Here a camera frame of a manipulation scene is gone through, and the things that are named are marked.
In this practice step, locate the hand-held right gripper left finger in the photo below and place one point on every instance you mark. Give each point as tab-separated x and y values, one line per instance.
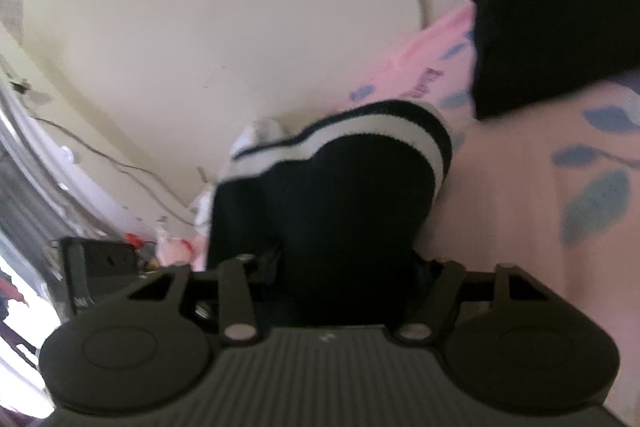
237	287

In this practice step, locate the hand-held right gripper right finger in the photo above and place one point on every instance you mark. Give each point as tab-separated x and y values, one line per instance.
440	292

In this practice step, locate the white plastic bag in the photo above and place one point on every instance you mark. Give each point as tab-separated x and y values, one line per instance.
175	252

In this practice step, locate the pink printed bedsheet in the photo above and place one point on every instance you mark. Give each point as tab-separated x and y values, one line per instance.
525	207

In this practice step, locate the black flat box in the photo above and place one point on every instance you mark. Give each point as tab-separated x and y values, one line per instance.
105	267

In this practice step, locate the white cloth pile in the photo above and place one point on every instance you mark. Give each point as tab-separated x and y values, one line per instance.
255	142

